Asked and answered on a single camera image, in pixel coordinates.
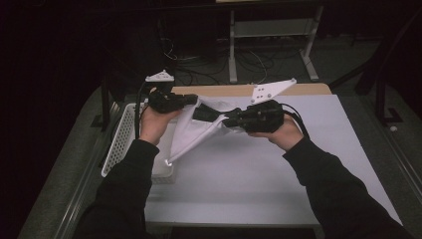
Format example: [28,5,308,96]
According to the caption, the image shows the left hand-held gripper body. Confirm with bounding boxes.
[144,69,183,114]

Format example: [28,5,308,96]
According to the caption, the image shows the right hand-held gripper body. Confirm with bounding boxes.
[236,78,298,133]

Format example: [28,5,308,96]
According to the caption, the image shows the white shorts with black waistband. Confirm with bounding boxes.
[164,95,248,167]

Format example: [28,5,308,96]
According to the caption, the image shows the white perforated plastic basket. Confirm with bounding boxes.
[101,102,176,185]

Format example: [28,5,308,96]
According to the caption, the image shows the person's left hand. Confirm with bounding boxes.
[138,87,183,146]

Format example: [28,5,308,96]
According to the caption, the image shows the person's right hand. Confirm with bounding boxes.
[248,114,305,152]

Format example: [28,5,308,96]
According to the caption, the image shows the black metal stand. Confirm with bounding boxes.
[91,74,125,132]
[374,74,404,125]

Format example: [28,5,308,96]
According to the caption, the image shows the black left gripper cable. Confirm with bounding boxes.
[133,81,149,140]

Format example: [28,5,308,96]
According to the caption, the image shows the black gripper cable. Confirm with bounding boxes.
[133,81,149,140]
[282,103,312,138]

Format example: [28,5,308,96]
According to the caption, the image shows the tangle of floor cables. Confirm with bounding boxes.
[158,36,277,86]

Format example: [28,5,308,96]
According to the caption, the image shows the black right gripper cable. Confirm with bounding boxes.
[282,103,312,138]

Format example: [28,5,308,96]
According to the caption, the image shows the grey metal desk frame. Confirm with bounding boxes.
[228,4,324,84]

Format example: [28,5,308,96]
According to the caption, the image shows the metal floor rail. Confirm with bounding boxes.
[364,99,422,203]
[53,109,123,239]

